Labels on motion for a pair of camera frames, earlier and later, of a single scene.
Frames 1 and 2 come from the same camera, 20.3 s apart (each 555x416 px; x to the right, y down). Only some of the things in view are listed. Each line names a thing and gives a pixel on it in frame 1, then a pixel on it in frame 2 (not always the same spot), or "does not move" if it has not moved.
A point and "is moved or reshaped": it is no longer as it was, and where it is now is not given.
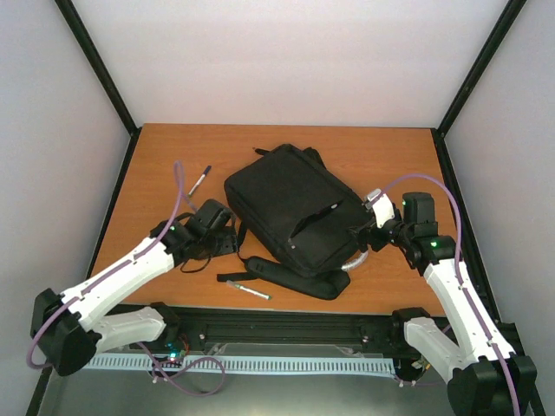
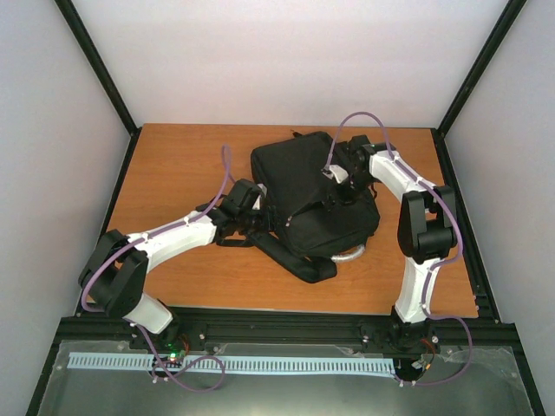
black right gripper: x=377 y=243 to x=343 y=198
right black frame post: x=500 y=30 does not move
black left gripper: x=231 y=242 to x=270 y=223
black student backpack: x=299 y=223 is moved or reshaped
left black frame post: x=81 y=32 does not move
